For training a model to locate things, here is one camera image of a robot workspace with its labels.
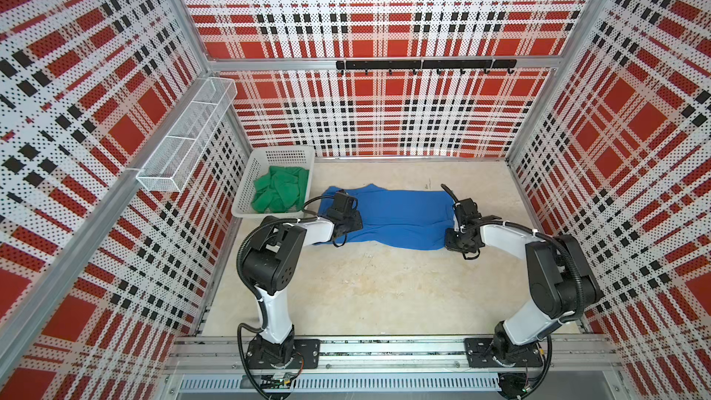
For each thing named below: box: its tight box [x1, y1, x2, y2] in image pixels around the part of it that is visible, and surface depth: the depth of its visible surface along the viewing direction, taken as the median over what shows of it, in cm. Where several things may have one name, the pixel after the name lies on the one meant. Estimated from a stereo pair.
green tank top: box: [251, 165, 311, 213], surface depth 106 cm
